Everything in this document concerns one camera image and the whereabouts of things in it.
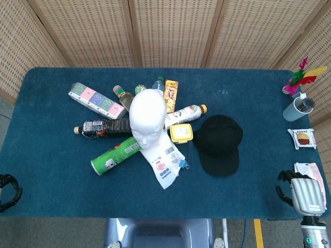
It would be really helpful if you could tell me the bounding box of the black baseball cap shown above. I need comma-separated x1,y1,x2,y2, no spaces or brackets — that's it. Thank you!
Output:
193,114,244,178

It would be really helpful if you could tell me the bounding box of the multicolour tissue pack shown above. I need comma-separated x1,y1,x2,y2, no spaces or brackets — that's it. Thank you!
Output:
67,82,127,120

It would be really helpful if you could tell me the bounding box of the grey-blue cup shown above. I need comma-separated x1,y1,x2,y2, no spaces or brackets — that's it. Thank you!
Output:
282,91,315,121

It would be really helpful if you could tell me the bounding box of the green chips can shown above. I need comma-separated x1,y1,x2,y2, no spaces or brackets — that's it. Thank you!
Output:
90,136,143,176

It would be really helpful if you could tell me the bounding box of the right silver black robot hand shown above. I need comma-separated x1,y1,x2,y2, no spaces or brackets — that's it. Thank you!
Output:
275,169,327,216

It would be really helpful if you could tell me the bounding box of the dark tea bottle black label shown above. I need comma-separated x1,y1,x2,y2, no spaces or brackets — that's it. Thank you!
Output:
73,118,133,140

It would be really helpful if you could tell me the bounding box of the yellow snack bag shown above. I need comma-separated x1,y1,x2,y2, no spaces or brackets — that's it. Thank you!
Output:
164,80,179,114

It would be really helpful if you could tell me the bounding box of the white printed plastic pouch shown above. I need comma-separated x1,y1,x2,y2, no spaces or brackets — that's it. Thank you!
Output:
139,129,186,191

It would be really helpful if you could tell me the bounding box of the white cake snack packet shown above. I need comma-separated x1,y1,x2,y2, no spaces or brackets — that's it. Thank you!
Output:
287,128,318,150

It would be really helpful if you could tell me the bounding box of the bamboo folding screen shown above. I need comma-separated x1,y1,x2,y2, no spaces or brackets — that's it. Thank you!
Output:
0,0,331,125

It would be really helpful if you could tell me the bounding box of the white foam mannequin head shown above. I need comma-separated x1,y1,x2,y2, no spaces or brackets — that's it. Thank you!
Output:
128,88,168,150

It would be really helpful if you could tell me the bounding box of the colourful feather shuttlecock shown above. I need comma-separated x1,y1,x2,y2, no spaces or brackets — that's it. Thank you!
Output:
281,56,328,97

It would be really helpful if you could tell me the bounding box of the blue floor cable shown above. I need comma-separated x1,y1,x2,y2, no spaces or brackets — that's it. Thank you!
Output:
242,219,248,248

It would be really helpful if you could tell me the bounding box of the white metal pole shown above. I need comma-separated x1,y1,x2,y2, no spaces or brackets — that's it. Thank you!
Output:
221,219,230,248

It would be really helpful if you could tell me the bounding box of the pale green tea bottle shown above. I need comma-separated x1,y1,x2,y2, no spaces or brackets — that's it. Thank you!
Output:
112,85,134,109

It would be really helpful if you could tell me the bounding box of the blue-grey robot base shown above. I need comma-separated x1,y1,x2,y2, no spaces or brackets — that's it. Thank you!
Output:
104,218,215,248

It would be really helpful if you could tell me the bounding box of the blue table cloth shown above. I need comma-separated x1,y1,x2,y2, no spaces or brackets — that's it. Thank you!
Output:
0,67,331,220

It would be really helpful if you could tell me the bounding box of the white pink snack packet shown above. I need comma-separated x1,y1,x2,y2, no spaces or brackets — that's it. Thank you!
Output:
294,162,328,207

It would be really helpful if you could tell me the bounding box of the blue clear water bottle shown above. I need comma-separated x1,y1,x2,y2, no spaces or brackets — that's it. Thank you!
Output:
151,75,166,96

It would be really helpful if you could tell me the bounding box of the green tub yellow lid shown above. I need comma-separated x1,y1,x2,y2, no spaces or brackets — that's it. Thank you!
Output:
169,123,194,145

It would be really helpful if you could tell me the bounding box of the white label bottle yellow cap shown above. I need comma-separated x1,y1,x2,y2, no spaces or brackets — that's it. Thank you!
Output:
163,104,208,130

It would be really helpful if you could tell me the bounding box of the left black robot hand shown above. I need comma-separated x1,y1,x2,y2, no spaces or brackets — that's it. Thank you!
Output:
0,174,23,213

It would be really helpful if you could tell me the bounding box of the black cylinder in cup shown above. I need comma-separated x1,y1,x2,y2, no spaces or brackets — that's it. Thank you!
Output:
296,97,315,112

